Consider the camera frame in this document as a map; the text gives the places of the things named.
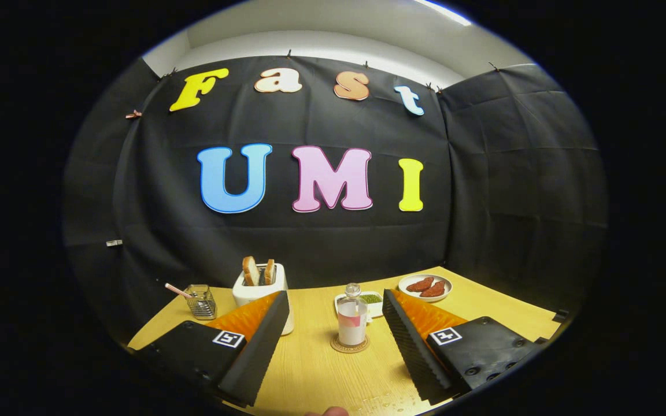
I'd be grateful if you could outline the black backdrop cloth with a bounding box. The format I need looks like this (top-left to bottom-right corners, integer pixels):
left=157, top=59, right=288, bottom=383
left=62, top=55, right=608, bottom=347

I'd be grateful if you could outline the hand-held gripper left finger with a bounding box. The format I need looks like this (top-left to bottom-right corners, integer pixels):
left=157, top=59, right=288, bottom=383
left=135, top=290, right=290, bottom=408

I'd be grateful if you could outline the white round plate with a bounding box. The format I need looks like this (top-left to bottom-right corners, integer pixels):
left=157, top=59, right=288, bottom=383
left=398, top=273, right=453, bottom=302

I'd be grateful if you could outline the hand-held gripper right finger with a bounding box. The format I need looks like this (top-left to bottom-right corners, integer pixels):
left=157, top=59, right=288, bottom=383
left=382, top=288, right=543, bottom=405

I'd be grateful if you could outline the white toaster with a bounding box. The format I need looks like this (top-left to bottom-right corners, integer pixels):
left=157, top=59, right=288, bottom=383
left=232, top=263, right=295, bottom=336

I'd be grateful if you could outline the clear juice bottle pink label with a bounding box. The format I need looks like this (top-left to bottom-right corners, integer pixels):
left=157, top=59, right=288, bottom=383
left=336, top=283, right=369, bottom=347

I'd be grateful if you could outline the wooden table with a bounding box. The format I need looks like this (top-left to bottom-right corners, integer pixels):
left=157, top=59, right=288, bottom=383
left=128, top=266, right=562, bottom=416

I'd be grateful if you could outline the white divided bean dish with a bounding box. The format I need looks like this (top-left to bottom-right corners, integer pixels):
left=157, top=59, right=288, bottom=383
left=334, top=291, right=384, bottom=322

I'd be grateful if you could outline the round wooden coaster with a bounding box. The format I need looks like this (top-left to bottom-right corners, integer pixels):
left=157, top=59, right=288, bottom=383
left=330, top=334, right=371, bottom=354

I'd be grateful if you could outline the wire mesh holder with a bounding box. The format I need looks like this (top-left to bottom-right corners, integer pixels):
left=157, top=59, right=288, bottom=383
left=186, top=284, right=218, bottom=321

